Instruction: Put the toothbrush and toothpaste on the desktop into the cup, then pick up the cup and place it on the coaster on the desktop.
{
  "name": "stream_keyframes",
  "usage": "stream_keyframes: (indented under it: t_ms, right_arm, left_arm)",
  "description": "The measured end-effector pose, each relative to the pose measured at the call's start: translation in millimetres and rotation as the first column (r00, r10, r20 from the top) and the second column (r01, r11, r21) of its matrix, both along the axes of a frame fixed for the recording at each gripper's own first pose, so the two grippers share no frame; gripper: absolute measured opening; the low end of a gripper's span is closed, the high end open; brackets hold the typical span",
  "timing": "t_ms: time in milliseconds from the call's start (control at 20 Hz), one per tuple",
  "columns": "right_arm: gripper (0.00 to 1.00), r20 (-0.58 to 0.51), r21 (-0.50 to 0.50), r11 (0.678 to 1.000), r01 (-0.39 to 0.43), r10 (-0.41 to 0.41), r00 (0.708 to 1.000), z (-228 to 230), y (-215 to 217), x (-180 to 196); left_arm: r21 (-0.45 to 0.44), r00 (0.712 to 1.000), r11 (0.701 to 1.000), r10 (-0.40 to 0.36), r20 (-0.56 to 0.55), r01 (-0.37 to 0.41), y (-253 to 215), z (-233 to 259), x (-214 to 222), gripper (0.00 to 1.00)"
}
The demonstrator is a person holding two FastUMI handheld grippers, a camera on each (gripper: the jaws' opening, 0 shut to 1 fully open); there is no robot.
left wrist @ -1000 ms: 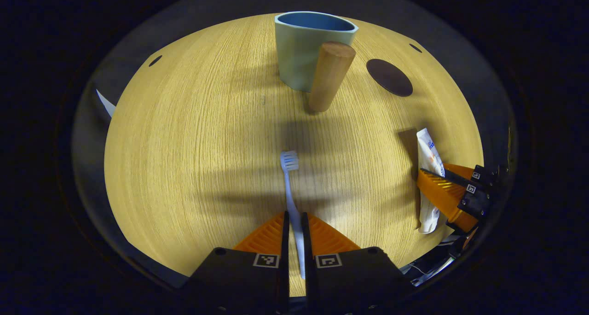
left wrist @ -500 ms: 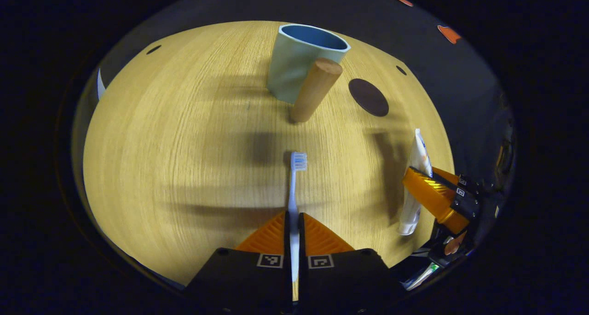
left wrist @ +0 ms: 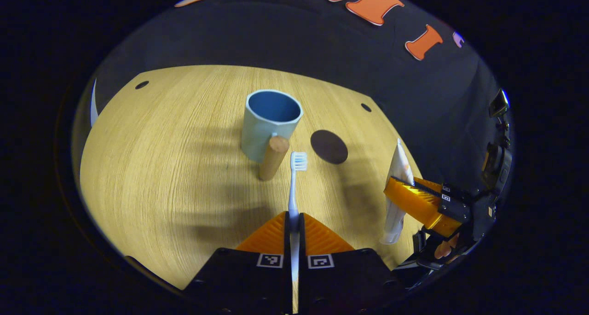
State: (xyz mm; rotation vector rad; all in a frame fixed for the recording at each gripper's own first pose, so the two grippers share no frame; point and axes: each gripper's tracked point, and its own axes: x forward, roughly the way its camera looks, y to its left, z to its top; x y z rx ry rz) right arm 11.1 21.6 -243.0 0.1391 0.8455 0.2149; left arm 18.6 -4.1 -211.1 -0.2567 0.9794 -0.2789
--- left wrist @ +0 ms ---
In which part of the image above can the white and blue toothbrush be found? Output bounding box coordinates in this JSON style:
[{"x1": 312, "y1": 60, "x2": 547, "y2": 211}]
[{"x1": 288, "y1": 152, "x2": 308, "y2": 283}]

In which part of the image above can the black backdrop cloth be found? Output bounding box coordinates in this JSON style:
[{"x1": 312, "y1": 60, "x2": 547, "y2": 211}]
[{"x1": 92, "y1": 0, "x2": 511, "y2": 200}]

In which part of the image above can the white toothpaste tube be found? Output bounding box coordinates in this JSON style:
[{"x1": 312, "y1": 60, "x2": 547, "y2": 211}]
[{"x1": 380, "y1": 138, "x2": 415, "y2": 245}]

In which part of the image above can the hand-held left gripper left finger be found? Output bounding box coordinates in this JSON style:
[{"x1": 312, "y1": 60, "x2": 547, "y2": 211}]
[{"x1": 184, "y1": 210, "x2": 293, "y2": 315}]

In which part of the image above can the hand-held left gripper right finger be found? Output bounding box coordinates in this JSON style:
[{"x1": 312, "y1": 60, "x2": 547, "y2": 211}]
[{"x1": 298, "y1": 212, "x2": 405, "y2": 315}]

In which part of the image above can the light blue cup wooden handle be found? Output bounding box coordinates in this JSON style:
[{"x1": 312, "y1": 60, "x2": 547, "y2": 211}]
[{"x1": 241, "y1": 90, "x2": 304, "y2": 182}]

